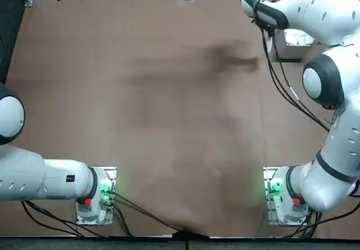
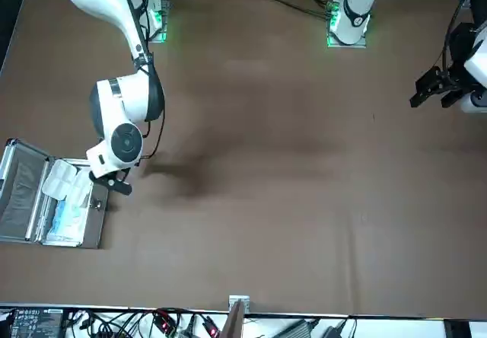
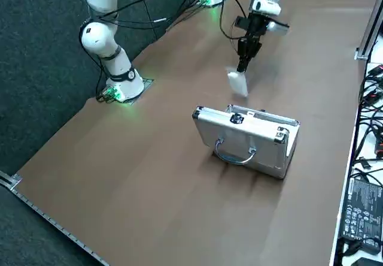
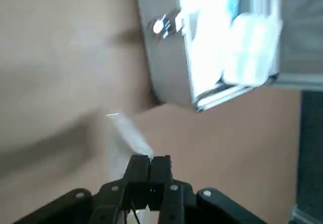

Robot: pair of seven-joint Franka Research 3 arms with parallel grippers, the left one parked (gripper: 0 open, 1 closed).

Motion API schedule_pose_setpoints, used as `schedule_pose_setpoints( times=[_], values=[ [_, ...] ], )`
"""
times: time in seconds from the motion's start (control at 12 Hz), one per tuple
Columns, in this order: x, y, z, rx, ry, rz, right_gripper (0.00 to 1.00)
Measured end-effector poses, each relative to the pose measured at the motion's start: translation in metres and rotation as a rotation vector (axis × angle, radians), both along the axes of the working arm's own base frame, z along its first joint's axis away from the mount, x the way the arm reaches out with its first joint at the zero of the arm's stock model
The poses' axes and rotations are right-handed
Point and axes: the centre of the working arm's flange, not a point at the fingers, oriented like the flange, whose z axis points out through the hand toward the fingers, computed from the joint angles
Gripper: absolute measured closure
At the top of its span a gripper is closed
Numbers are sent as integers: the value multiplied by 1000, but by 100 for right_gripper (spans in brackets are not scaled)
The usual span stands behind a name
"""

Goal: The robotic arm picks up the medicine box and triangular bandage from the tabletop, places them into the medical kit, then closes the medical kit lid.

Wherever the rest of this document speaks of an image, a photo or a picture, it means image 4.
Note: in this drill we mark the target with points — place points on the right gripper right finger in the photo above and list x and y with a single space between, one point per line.
161 171

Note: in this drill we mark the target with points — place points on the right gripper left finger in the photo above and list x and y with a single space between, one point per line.
138 171

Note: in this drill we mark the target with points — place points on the clear packed white bandage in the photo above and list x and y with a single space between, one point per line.
131 135

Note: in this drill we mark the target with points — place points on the silver aluminium medical case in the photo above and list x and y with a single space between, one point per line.
166 57

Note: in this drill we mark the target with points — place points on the translucent white pill box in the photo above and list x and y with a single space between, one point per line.
252 45

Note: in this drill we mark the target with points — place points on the blue white mask packet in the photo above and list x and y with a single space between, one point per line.
202 32

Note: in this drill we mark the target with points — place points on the metal table edge rail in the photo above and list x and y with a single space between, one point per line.
310 216

